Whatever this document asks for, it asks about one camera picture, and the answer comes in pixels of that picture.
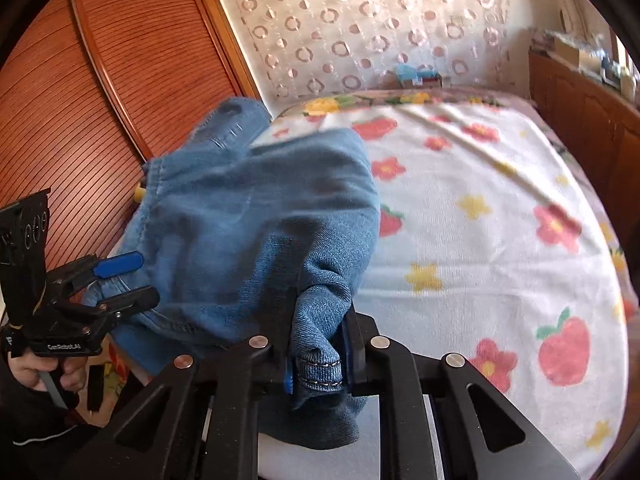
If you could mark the long wooden cabinet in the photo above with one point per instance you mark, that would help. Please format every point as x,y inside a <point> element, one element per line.
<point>590,120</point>

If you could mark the yellow plush toy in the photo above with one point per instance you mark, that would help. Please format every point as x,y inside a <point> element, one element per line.
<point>140,193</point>

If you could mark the plain cardboard box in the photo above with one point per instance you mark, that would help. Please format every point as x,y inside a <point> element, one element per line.
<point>570,52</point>

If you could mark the white strawberry print sheet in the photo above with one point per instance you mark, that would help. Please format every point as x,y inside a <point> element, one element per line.
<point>475,270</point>

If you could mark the person's left hand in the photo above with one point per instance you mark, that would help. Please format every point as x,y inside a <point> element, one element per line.
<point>25,372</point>

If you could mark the cardboard box with blue packets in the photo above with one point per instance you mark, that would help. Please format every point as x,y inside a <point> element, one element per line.
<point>415,77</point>

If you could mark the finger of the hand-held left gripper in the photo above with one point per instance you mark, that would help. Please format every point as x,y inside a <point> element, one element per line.
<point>135,300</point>
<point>120,263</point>

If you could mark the wooden louvred wardrobe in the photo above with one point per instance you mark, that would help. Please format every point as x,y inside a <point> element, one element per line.
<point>125,60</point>

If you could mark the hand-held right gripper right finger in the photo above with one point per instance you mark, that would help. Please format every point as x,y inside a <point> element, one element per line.
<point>357,355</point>

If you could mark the sheer circle pattern curtain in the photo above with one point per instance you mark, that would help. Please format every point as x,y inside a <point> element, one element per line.
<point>375,20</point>

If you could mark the person's left forearm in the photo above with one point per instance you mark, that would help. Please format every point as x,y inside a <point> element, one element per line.
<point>30,435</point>

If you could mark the floral plush blanket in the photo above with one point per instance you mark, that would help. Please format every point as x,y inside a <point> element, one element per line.
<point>465,95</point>

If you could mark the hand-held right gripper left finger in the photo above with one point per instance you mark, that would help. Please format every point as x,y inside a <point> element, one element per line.
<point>235,375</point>

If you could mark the blue denim pants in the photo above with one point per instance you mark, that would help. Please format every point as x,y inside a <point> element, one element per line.
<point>225,220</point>

